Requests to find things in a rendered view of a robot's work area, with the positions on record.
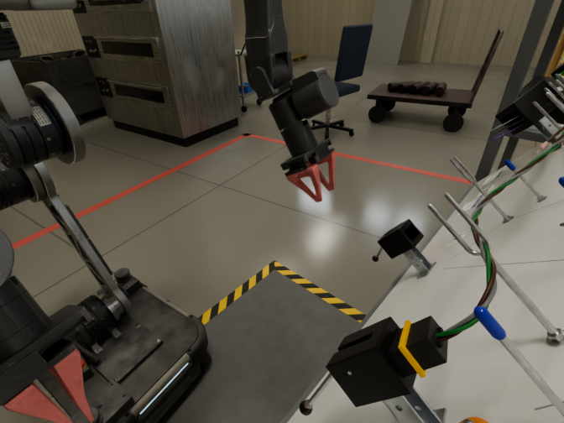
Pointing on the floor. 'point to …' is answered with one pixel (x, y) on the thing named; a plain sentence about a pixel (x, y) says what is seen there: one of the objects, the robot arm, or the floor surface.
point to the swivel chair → (348, 69)
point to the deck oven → (164, 65)
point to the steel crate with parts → (63, 78)
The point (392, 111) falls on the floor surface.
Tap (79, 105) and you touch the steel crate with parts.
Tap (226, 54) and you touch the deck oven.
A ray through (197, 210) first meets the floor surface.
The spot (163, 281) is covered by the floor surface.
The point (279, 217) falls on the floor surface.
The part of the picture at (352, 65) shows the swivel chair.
